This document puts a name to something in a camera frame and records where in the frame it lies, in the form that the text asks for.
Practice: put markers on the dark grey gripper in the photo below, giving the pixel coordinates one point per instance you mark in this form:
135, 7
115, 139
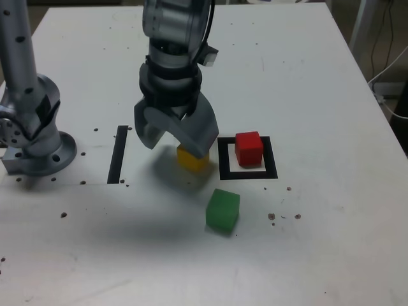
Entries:
178, 111

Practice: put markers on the yellow cube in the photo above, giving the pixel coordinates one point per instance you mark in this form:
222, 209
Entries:
194, 163

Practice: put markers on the red cube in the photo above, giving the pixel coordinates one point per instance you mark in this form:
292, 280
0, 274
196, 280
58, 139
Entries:
248, 148

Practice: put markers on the green cube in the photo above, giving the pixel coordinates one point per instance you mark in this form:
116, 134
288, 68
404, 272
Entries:
222, 210

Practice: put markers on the black tape square outline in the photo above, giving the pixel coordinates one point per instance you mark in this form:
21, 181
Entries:
223, 159

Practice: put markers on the black tape strip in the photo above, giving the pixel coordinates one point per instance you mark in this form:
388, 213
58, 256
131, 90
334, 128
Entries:
116, 156

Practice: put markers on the black power strip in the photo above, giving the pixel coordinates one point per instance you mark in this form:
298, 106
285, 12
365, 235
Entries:
389, 88

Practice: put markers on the small wrist camera box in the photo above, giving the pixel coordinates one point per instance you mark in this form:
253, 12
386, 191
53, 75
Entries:
210, 56

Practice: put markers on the white metal frame leg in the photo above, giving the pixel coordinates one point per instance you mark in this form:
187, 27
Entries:
360, 22

